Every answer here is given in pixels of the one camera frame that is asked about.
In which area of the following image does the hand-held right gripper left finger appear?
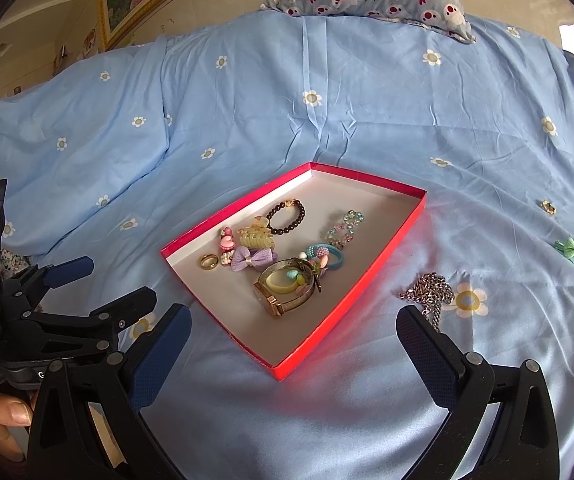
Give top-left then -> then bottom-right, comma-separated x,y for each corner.
27,304 -> 193,480

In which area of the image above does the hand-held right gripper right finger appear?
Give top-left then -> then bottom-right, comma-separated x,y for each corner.
396,305 -> 560,480

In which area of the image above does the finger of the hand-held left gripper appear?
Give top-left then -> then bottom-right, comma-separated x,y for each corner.
21,286 -> 159,357
1,255 -> 94,312

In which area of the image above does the silver chain necklace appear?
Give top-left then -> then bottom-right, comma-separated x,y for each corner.
398,272 -> 455,333

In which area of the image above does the pink hair clip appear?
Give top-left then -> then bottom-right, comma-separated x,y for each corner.
218,226 -> 238,267

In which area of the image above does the mesh band wristwatch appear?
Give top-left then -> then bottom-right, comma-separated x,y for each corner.
253,257 -> 325,318

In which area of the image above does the colourful bead bracelet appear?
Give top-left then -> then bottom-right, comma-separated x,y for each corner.
299,242 -> 333,281

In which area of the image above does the teal crystal bracelet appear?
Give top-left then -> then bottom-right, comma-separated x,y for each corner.
327,210 -> 366,251

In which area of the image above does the red shallow box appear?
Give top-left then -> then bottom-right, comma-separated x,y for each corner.
161,162 -> 428,382

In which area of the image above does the black beaded bracelet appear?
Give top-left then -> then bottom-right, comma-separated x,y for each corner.
266,199 -> 307,236

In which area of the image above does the person's left hand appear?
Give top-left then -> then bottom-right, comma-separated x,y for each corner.
0,390 -> 36,463

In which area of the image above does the dark patterned cloth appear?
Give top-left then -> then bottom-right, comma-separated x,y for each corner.
1,251 -> 32,281

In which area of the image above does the purple bow hair clip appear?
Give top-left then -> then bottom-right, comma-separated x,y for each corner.
230,246 -> 274,273

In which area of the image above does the yellow hair claw clip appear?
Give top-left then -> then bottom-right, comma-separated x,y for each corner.
237,216 -> 277,251

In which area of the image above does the blue floral bedsheet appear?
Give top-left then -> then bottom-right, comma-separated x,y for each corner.
0,10 -> 574,480

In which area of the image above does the blue hair tie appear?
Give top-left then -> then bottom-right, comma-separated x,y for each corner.
324,245 -> 346,271

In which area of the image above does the yellow-green plastic ring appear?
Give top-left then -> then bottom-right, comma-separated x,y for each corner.
265,271 -> 302,297

